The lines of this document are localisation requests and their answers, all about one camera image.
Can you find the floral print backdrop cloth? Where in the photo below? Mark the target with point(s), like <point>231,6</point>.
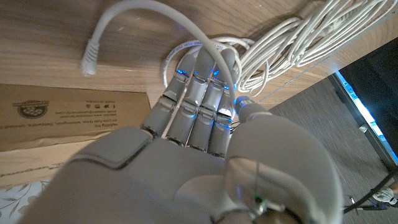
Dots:
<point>18,202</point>

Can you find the brown cardboard package box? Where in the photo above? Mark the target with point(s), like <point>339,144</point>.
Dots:
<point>77,124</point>

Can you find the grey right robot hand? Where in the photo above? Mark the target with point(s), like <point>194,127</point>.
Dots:
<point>174,180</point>

